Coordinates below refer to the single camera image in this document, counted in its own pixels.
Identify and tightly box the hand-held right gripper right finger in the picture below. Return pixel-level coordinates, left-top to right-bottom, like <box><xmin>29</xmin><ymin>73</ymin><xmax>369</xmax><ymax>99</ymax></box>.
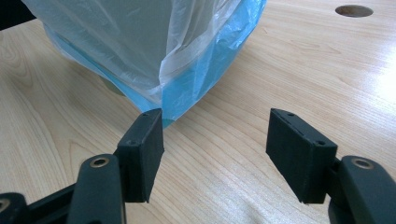
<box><xmin>265</xmin><ymin>107</ymin><xmax>339</xmax><ymax>205</ymax></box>

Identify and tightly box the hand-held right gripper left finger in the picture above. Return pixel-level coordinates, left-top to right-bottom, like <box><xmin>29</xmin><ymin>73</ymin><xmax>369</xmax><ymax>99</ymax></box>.
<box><xmin>113</xmin><ymin>107</ymin><xmax>165</xmax><ymax>204</ymax></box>

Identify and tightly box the white blue-banded trash bag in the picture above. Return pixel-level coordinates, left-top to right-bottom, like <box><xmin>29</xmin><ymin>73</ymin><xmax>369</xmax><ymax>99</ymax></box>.
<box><xmin>21</xmin><ymin>0</ymin><xmax>269</xmax><ymax>130</ymax></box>

